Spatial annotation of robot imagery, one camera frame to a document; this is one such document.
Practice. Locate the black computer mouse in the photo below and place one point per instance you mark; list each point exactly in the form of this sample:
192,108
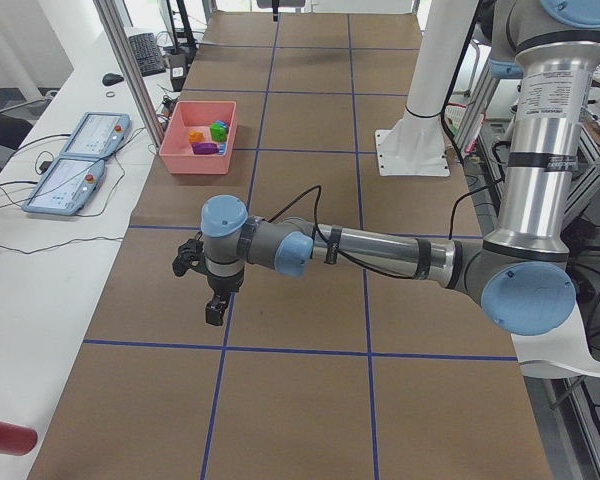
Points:
110,79

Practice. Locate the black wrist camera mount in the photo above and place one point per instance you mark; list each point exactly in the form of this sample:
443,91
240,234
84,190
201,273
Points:
190,256

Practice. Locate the orange toy block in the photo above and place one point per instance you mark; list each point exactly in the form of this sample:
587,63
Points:
195,136

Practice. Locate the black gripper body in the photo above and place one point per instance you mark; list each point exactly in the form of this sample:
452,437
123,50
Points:
223,284

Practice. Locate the purple long toy block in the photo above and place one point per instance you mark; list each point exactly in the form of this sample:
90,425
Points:
205,148

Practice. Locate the green toy block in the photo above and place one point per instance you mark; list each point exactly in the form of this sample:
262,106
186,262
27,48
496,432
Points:
218,134

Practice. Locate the red bottle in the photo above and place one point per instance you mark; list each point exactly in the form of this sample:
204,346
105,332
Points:
16,440

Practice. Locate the lower teach pendant tablet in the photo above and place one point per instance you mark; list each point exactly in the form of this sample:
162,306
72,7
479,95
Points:
66,186

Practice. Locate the black keyboard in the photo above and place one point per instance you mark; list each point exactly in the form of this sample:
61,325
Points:
147,53

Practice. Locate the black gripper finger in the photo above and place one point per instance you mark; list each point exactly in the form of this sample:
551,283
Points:
215,310

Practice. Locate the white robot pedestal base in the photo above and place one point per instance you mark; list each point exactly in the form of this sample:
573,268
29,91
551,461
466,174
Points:
415,146

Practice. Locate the teach pendant tablet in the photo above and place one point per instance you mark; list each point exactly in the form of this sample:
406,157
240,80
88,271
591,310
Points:
97,135
66,186

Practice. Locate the white plastic basket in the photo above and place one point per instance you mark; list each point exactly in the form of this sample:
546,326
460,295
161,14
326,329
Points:
461,129

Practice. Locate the aluminium frame post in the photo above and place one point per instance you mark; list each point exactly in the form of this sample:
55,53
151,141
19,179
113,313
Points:
115,32

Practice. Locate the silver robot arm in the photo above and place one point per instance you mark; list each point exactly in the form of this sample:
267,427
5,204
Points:
311,89

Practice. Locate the pink plastic box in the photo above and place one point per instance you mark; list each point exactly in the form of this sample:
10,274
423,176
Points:
176,152

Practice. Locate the upper teach pendant tablet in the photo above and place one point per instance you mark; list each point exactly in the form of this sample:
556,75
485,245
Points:
97,135

